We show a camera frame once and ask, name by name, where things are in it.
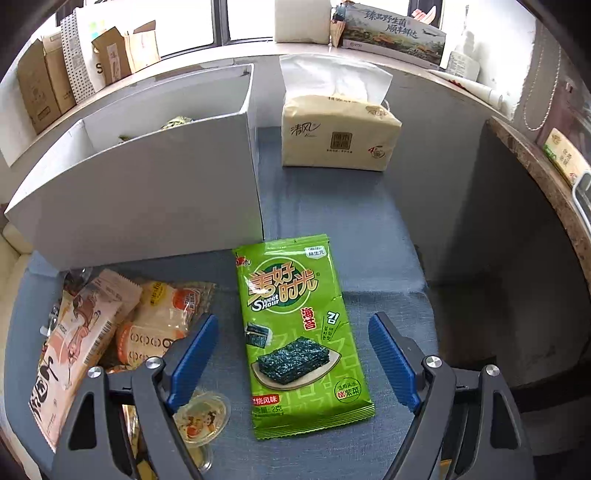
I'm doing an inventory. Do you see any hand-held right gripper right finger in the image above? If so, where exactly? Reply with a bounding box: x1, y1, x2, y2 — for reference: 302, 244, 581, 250
368, 311, 536, 480

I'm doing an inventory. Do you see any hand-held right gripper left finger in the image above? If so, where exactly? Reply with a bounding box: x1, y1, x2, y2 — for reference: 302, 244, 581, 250
51, 314, 220, 480

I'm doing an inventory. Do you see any yellow snack packet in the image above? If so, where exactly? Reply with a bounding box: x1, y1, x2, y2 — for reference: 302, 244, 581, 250
121, 405, 141, 464

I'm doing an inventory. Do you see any green seaweed snack packet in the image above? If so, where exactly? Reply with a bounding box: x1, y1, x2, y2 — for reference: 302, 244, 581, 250
232, 234, 376, 440

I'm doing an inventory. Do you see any clear braised meat packet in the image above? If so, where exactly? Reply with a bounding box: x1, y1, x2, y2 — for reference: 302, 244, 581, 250
62, 267, 95, 296

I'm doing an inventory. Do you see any white cardboard box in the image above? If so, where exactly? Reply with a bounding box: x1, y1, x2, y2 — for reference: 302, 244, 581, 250
4, 63, 265, 269

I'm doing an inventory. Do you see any orange rice cracker packet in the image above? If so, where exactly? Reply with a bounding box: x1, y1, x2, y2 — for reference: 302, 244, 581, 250
108, 318, 185, 370
134, 279, 217, 337

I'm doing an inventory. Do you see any clear jelly cup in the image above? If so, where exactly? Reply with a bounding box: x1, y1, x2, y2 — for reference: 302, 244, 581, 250
173, 390, 232, 446

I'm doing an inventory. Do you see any pink snack packet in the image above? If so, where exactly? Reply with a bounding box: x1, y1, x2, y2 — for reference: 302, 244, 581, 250
28, 269, 143, 450

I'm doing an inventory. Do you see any blue tablecloth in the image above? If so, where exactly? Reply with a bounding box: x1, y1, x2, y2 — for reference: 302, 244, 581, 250
4, 124, 439, 480

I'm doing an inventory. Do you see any cream sofa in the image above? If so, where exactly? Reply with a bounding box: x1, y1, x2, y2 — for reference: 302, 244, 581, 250
0, 222, 29, 282

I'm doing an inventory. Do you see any beige tissue pack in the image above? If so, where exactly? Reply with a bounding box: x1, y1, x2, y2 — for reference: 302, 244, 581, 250
279, 53, 402, 172

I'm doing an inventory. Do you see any green patterned snack packet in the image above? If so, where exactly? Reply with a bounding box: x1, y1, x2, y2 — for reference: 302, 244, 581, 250
159, 116, 195, 132

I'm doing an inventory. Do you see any white electronic device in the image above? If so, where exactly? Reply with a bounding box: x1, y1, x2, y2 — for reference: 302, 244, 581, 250
571, 172, 591, 213

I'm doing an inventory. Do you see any small green yellow box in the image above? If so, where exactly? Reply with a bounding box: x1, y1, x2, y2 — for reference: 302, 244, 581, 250
542, 128, 585, 185

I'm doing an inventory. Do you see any white pouch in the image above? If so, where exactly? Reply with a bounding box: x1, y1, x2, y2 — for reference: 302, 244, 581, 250
445, 32, 483, 84

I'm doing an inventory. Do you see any brown cardboard box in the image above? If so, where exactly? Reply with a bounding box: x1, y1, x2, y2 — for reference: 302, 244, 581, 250
17, 38, 62, 134
44, 34, 77, 114

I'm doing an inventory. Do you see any open labelled cardboard box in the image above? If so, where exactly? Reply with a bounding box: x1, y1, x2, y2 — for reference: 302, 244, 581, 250
91, 27, 134, 86

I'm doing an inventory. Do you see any open plain cardboard box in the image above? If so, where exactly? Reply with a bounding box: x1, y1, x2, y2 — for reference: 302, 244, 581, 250
124, 21, 161, 72

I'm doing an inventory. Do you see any long printed gift box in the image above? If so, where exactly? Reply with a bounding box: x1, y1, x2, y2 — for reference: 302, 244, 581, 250
342, 4, 448, 70

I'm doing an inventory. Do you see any polka dot paper bag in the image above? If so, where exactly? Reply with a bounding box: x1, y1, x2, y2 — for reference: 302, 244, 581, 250
60, 9, 95, 103

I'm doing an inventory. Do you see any brown paper bundle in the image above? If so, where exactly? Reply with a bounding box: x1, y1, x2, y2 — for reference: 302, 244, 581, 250
329, 13, 348, 48

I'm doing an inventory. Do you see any white paper bag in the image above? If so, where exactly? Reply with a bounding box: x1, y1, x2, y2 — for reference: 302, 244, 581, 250
76, 4, 139, 90

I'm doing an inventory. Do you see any metal bead chain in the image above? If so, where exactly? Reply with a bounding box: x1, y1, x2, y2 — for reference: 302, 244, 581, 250
522, 37, 561, 132

